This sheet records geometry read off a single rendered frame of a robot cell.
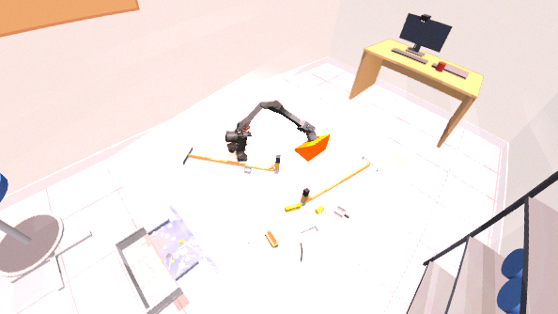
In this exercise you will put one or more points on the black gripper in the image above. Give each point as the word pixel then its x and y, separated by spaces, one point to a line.
pixel 241 156

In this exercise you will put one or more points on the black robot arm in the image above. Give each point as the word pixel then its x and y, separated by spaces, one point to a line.
pixel 276 107

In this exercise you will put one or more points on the yellow rectangular bar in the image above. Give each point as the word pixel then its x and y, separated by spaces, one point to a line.
pixel 293 207

